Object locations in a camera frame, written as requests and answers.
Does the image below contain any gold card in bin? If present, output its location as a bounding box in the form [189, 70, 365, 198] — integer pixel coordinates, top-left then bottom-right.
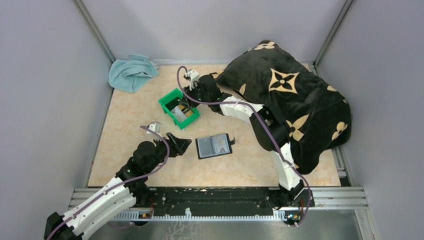
[183, 109, 194, 118]

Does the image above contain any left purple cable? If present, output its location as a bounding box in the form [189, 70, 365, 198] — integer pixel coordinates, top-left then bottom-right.
[46, 125, 171, 240]

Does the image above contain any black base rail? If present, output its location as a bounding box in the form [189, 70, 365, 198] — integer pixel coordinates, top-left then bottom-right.
[134, 187, 309, 217]

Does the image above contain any black floral pillow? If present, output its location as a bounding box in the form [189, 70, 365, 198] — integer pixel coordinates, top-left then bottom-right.
[215, 40, 352, 175]

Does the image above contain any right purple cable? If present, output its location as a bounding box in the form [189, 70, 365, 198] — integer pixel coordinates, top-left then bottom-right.
[176, 65, 313, 228]

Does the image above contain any grey VIP card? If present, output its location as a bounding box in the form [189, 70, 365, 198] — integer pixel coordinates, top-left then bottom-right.
[170, 105, 187, 123]

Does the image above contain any purple cable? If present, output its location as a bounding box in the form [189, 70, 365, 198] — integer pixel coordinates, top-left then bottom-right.
[176, 65, 313, 228]
[46, 125, 171, 240]

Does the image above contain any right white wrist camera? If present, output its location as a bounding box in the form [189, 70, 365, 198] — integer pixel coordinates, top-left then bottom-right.
[184, 69, 200, 91]

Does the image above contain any green plastic bin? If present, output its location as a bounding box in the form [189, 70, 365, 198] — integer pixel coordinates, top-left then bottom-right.
[158, 88, 200, 130]

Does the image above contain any black card holder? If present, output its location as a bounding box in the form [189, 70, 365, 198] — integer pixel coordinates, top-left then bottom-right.
[195, 133, 236, 160]

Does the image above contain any white gold VIP card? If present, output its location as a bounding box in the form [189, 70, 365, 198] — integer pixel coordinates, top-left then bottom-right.
[211, 133, 232, 156]

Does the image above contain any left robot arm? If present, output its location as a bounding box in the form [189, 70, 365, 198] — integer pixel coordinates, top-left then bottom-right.
[43, 132, 192, 240]

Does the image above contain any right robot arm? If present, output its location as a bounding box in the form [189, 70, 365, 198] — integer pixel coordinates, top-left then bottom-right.
[181, 70, 305, 201]

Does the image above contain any light blue cloth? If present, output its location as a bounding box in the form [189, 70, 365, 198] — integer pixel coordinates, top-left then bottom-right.
[108, 54, 160, 94]

